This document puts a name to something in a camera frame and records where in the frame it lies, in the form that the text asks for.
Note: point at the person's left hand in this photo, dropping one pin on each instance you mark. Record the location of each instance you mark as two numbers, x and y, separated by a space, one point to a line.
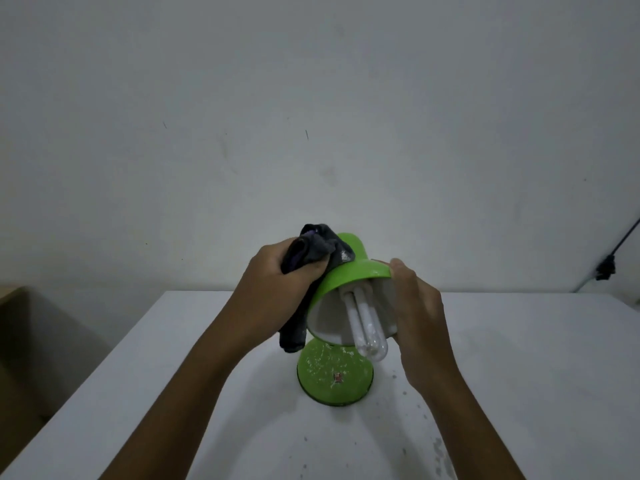
270 294

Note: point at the person's left forearm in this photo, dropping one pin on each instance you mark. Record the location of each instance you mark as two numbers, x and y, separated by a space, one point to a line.
170 419

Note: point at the light wooden cabinet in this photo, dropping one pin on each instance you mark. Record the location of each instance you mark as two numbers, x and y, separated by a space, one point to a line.
12 374

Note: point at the person's right hand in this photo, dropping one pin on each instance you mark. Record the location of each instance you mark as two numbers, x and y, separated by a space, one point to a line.
420 319

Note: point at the white fluorescent light bulb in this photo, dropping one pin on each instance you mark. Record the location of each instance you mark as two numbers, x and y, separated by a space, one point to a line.
365 324

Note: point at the green table lamp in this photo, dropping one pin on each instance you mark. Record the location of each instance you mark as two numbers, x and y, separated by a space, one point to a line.
345 279

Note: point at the dark grey cloth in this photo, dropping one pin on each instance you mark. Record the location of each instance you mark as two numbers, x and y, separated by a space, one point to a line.
312 244

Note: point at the person's right forearm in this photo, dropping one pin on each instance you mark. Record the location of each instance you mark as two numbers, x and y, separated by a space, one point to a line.
470 434

